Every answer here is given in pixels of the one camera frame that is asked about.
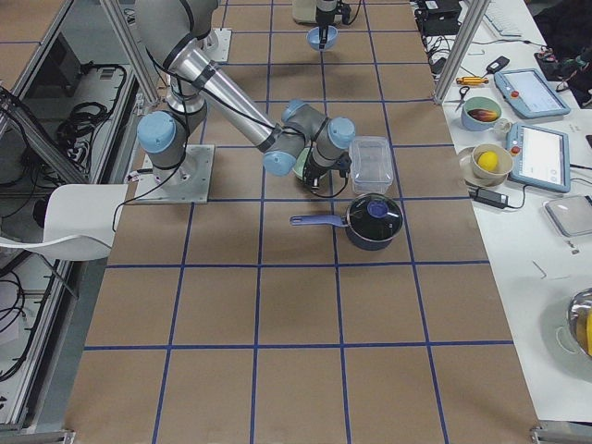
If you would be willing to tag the blue bowl with fruit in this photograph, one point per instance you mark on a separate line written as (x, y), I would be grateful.
(480, 113)

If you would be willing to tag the black power adapter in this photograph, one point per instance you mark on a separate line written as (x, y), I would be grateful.
(490, 198)

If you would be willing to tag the clear plastic container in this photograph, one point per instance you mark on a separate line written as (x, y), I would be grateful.
(371, 165)

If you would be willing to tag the robot arm by toaster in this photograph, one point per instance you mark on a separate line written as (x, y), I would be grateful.
(326, 4)

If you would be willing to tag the blue teach pendant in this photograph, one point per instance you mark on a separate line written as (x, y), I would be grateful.
(529, 94)
(541, 157)

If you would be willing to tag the black gripper toaster side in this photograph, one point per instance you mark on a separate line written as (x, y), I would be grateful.
(325, 13)

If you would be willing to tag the black scissors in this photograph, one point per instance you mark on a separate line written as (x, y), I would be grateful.
(463, 91)

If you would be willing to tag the cream toaster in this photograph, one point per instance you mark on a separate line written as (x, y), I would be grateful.
(304, 11)

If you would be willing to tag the dark blue saucepan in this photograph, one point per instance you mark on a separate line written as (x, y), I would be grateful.
(371, 221)

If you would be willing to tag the robot arm by green bowl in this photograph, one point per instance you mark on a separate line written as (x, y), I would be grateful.
(174, 34)

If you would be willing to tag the blue teach pendant near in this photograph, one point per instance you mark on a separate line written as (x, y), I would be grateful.
(541, 157)

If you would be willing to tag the green bowl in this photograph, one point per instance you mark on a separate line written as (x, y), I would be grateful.
(300, 164)

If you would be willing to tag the beige bowl with lemon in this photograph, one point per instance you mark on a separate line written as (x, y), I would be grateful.
(490, 161)

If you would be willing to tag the blue teach pendant far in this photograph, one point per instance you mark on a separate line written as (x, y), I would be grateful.
(529, 94)

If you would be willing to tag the black gripper green side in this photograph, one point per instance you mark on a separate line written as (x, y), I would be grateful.
(313, 174)

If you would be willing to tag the white chair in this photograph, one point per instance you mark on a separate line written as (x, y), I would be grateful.
(79, 224)

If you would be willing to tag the orange screwdriver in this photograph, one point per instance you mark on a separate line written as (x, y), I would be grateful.
(472, 81)

